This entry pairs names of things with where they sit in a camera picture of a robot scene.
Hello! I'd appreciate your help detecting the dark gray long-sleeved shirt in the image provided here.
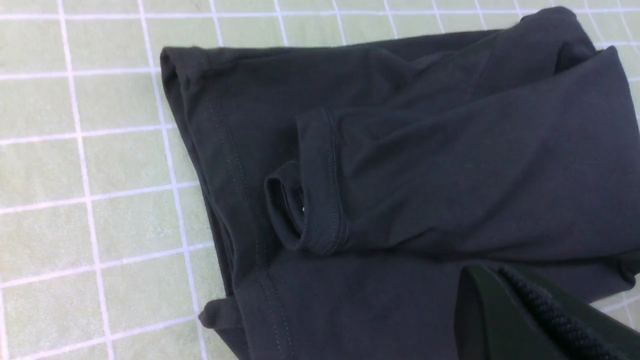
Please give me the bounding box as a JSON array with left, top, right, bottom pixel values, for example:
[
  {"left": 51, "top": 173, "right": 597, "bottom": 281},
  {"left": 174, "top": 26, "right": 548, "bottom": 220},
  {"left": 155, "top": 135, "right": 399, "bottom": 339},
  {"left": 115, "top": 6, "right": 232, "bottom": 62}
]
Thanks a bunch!
[{"left": 159, "top": 7, "right": 639, "bottom": 360}]

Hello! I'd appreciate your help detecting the light green checkered table mat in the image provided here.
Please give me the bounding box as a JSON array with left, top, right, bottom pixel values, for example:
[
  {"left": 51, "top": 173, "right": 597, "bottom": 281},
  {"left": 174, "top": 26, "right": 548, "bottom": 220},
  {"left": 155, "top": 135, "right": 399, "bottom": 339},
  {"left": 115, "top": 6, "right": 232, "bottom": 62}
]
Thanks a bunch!
[{"left": 0, "top": 0, "right": 640, "bottom": 360}]

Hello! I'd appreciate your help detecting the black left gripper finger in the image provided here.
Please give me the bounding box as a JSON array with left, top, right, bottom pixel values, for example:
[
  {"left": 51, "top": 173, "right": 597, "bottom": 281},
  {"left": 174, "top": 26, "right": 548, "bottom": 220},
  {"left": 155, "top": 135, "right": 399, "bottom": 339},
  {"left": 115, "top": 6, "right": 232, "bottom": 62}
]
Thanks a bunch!
[{"left": 454, "top": 265, "right": 640, "bottom": 360}]

